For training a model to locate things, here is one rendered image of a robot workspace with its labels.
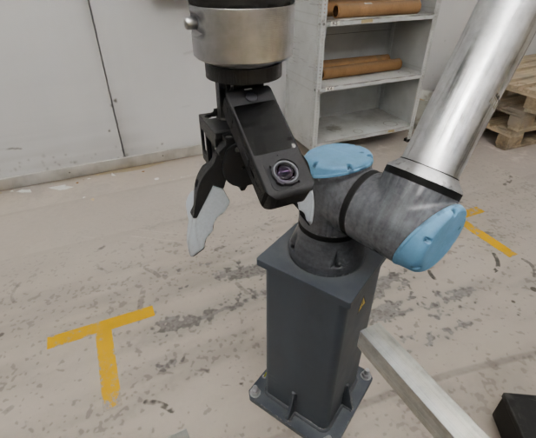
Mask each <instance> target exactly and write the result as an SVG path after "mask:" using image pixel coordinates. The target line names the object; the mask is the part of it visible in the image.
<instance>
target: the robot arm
mask: <svg viewBox="0 0 536 438"><path fill-rule="evenodd" d="M294 7H295V2H294V0H189V12H190V17H185V18H184V20H183V23H184V27H185V29H186V30H191V36H192V44H193V52H194V56H195V57H196V58H197V59H198V60H200V61H202V62H205V72H206V78H207V79H208V80H210V81H212V82H215V92H216V103H217V108H216V109H214V110H213V112H211V113H205V114H199V123H200V131H201V139H202V154H203V159H204V160H205V161H206V163H205V164H203V165H202V167H201V168H200V170H199V172H198V174H197V177H196V179H195V188H194V190H192V191H191V192H190V193H189V196H188V198H187V201H186V209H187V214H188V219H189V223H188V227H187V245H188V249H189V254H190V256H195V255H197V254H198V253H199V252H201V251H202V250H203V249H204V246H205V242H206V239H207V237H208V236H209V235H210V233H211V232H212V231H213V227H214V222H215V220H216V218H217V217H218V216H219V215H221V214H222V213H223V212H224V211H225V210H226V208H227V207H228V205H229V199H228V197H227V195H226V193H225V191H224V189H223V188H224V186H225V182H226V180H227V181H228V182H229V183H230V184H232V185H234V186H237V187H238V188H239V189H240V190H241V191H243V190H245V189H246V188H247V186H248V185H251V184H253V186H254V189H255V193H256V194H257V197H258V199H259V201H260V204H261V206H262V207H263V208H264V209H277V208H280V207H283V206H287V205H289V204H293V205H294V206H295V207H296V208H297V209H298V210H299V220H298V224H297V226H296V228H295V230H294V232H293V234H292V235H291V237H290V241H289V254H290V257H291V259H292V260H293V262H294V263H295V264H296V265H297V266H298V267H300V268H301V269H303V270H305V271H307V272H308V273H311V274H314V275H319V276H326V277H337V276H344V275H349V274H351V273H353V272H355V271H356V270H357V269H358V268H359V267H360V266H361V265H362V264H363V263H364V260H365V254H366V247H368V248H370V249H371V250H373V251H375V252H376V253H378V254H380V255H382V256H384V257H386V258H387V259H388V260H390V261H392V262H393V263H394V264H397V265H400V266H402V267H404V268H406V269H409V270H411V271H413V272H423V271H426V270H428V269H430V268H432V266H434V265H435V264H436V263H437V262H438V261H439V260H440V259H441V258H442V257H443V256H444V255H445V254H446V253H447V251H448V250H449V249H450V248H451V247H452V245H453V244H454V243H455V241H456V239H457V238H458V236H459V234H460V232H461V231H462V229H463V227H464V224H465V222H466V216H467V211H466V209H465V208H464V207H463V206H462V205H460V204H459V202H460V199H461V197H462V196H463V191H462V189H461V186H460V180H459V178H460V175H461V173H462V172H463V170H464V168H465V167H466V165H467V162H468V160H469V158H470V157H471V155H472V153H473V151H474V149H475V147H476V145H477V143H478V142H479V140H480V138H481V136H482V134H483V132H484V130H485V128H486V126H487V125H488V123H489V121H490V119H491V117H492V115H493V113H494V111H495V110H496V108H497V106H498V104H499V102H500V99H501V98H502V97H503V95H504V93H505V91H506V88H507V86H508V84H509V83H510V82H511V80H512V78H513V75H514V73H515V71H516V69H517V68H518V67H519V64H520V62H521V60H522V58H523V56H524V55H525V54H526V51H527V49H528V47H529V45H530V43H531V41H532V40H533V38H534V36H535V34H536V0H478V2H477V3H476V5H475V7H474V9H473V12H472V14H471V16H470V18H469V20H468V22H467V25H466V27H465V29H464V30H463V32H462V34H461V36H460V39H459V41H458V42H457V44H456V46H455V48H454V50H453V54H452V55H451V57H450V59H449V61H448V63H447V66H446V68H445V69H444V71H443V73H442V75H441V77H440V80H439V81H438V83H437V85H436V87H435V89H434V92H433V94H432V96H431V98H430V100H429V102H428V104H427V106H426V108H425V110H424V112H423V114H422V116H421V118H420V120H419V122H418V124H417V126H416V129H415V131H414V133H413V135H412V137H411V139H410V141H409V143H408V145H407V147H406V149H405V151H404V153H403V155H402V156H401V157H400V158H398V159H395V160H393V161H391V162H389V163H387V165H386V167H385V169H384V170H383V173H382V172H380V171H378V170H375V169H373V168H372V165H373V162H374V159H373V155H372V153H371V152H370V151H369V150H368V149H365V148H363V147H361V146H355V145H354V144H348V143H331V144H325V145H322V146H318V147H316V148H313V149H311V150H310V151H309V152H308V153H307V154H306V155H305V156H304V155H303V154H302V153H301V151H300V149H299V147H298V145H297V143H296V141H295V139H294V136H293V134H292V132H291V130H290V128H289V127H288V123H287V121H286V119H285V117H284V115H283V114H282V112H281V108H280V106H279V104H278V102H277V101H276V99H275V95H274V93H273V91H272V90H271V88H270V87H269V86H267V85H265V86H264V83H270V82H273V81H275V80H277V79H279V78H280V77H281V72H282V62H284V61H286V60H288V59H289V58H290V57H291V56H292V55H293V46H294ZM212 116H216V118H211V117H212ZM204 133H205V139H206V148H207V150H206V148H205V139H204ZM305 234H306V235H305Z"/></svg>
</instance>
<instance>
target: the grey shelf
mask: <svg viewBox="0 0 536 438"><path fill-rule="evenodd" d="M294 2H295V7H294V46H293V55H292V56H291V57H290V58H289V59H288V60H286V89H285V119H286V121H287V123H288V127H289V128H290V130H291V132H292V134H293V136H294V138H295V139H296V140H297V141H299V142H300V143H301V144H303V145H304V146H305V147H307V148H308V149H309V150H311V149H313V148H316V147H318V146H322V145H325V144H331V143H339V142H344V141H351V140H356V139H361V138H366V137H370V136H378V135H384V134H388V133H393V132H397V131H402V130H406V129H409V131H408V135H407V137H405V138H404V141H405V142H409V141H410V139H411V135H412V132H413V127H414V120H415V117H416V112H417V109H418V105H419V100H420V93H421V90H422V85H423V82H424V77H425V74H426V69H427V62H428V58H429V55H430V50H431V47H432V42H433V35H434V32H435V27H436V24H437V19H438V15H439V12H440V5H441V0H420V2H421V9H420V12H419V13H417V14H403V15H389V16H374V17H345V18H334V17H327V14H328V0H326V2H325V0H294ZM436 2H437V3H436ZM319 4H320V5H319ZM325 4H326V5H325ZM438 5H439V6H438ZM435 6H436V8H435ZM434 10H435V11H434ZM324 12H325V13H324ZM395 21H396V22H395ZM432 22H433V23H432ZM387 25H388V26H387ZM394 26H395V27H394ZM431 26H432V28H431ZM430 30H431V31H430ZM432 32H433V33H432ZM429 34H430V36H429ZM386 36H387V37H386ZM428 38H429V39H428ZM385 41H386V42H385ZM390 41H391V42H390ZM427 42H428V43H427ZM384 46H385V48H384ZM391 46H392V48H391ZM389 47H390V48H389ZM426 50H427V51H426ZM383 51H384V53H383ZM390 51H391V53H390ZM388 52H389V53H388ZM385 54H388V55H389V56H390V59H395V58H400V59H401V61H402V66H401V68H400V69H399V70H389V71H382V72H375V73H369V74H363V75H357V76H344V77H338V78H332V79H325V80H322V71H323V60H331V59H340V58H349V57H358V56H375V55H385ZM425 54H426V55H425ZM424 57H425V59H424ZM423 62H424V63H423ZM422 66H423V67H422ZM316 67H317V68H316ZM421 70H422V71H421ZM419 82H420V83H419ZM378 84H379V86H378ZM418 86H419V87H418ZM384 88H385V89H384ZM377 90H378V91H377ZM417 90H418V91H417ZM381 93H382V94H381ZM383 93H384V94H383ZM416 94H417V95H416ZM376 95H377V96H376ZM382 97H383V99H382ZM415 97H416V99H415ZM375 101H376V102H375ZM414 102H415V103H414ZM381 103H382V104H381ZM374 106H375V107H374ZM413 110H414V111H413ZM411 117H412V119H411ZM309 147H310V148H309Z"/></svg>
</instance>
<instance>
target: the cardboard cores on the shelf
mask: <svg viewBox="0 0 536 438"><path fill-rule="evenodd" d="M420 9H421V2H420V0H328V14H327V17H334V18H345V17H374V16H389V15H403V14H417V13H419V12H420ZM401 66H402V61H401V59H400V58H395V59H390V56H389V55H388V54H385V55H375V56H358V57H349V58H340V59H331V60H323V71H322V80H325V79H332V78H338V77H344V76H357V75H363V74H369V73H375V72H382V71H389V70H399V69H400V68H401Z"/></svg>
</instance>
